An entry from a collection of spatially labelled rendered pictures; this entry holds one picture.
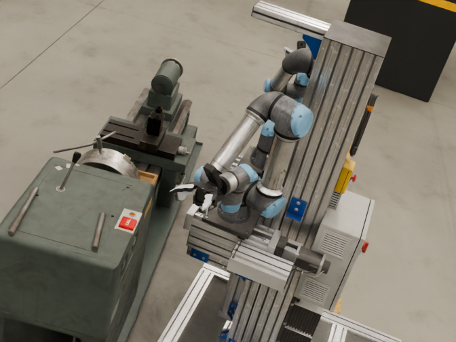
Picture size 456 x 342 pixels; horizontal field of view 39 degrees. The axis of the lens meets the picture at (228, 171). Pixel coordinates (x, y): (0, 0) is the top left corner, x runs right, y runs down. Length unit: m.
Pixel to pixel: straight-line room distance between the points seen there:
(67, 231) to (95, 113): 3.23
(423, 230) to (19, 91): 3.60
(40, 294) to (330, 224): 1.26
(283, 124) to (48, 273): 1.05
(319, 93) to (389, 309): 2.23
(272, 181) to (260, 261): 0.38
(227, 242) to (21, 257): 0.92
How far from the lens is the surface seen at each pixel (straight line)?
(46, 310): 2.65
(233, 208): 2.46
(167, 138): 3.65
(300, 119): 2.44
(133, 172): 2.98
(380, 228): 5.21
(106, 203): 2.65
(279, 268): 2.82
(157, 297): 4.04
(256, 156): 3.23
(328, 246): 2.94
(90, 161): 2.92
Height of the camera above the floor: 2.91
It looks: 34 degrees down
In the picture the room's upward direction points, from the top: 15 degrees clockwise
